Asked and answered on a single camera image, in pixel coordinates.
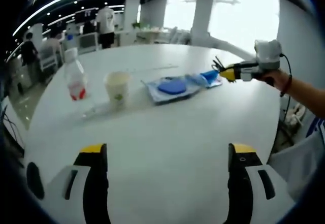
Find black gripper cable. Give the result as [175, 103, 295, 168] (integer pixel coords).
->
[278, 53, 293, 119]

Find white mesh chair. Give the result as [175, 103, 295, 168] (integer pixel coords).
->
[40, 46, 61, 71]
[78, 32, 100, 52]

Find person's white striped garment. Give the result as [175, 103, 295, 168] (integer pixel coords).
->
[266, 117, 325, 202]

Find person's right hand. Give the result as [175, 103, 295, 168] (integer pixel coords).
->
[264, 68, 291, 91]

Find clear plastic bottle red label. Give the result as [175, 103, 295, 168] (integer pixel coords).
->
[62, 48, 99, 119]

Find white paper cup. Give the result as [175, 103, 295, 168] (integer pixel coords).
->
[103, 71, 133, 111]

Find blue and pink packet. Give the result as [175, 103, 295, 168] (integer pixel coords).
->
[200, 70, 223, 88]

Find black oval armrest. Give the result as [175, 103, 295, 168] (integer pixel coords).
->
[26, 162, 46, 201]

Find blue round disc packet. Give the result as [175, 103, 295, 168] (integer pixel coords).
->
[141, 74, 204, 106]

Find red string bracelet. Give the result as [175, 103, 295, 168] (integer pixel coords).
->
[280, 74, 293, 97]

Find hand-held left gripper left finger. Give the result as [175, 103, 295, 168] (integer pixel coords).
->
[45, 143, 112, 224]

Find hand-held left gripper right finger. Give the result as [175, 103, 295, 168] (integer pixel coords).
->
[224, 142, 296, 224]

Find white round table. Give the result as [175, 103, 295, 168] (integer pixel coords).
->
[22, 43, 297, 224]

